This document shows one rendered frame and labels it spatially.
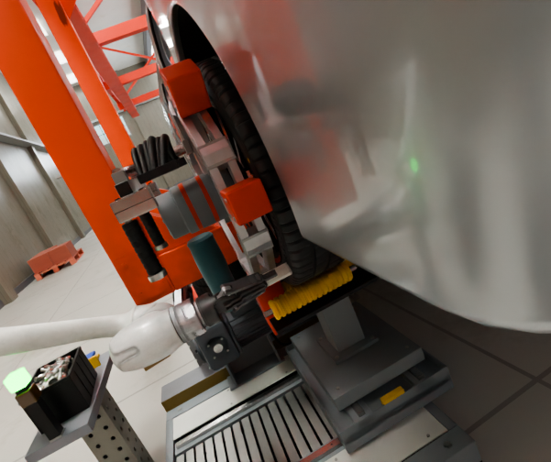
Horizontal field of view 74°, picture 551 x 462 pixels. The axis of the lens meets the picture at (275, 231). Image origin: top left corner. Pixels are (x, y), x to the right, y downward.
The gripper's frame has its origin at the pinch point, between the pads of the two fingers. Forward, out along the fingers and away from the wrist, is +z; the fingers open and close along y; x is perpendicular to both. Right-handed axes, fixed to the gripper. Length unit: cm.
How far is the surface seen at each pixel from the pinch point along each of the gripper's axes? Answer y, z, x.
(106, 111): -115, -38, 249
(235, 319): -53, -15, 15
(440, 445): -29, 18, -50
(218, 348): -53, -25, 8
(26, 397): -13, -69, 7
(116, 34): -248, 5, 620
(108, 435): -50, -67, -2
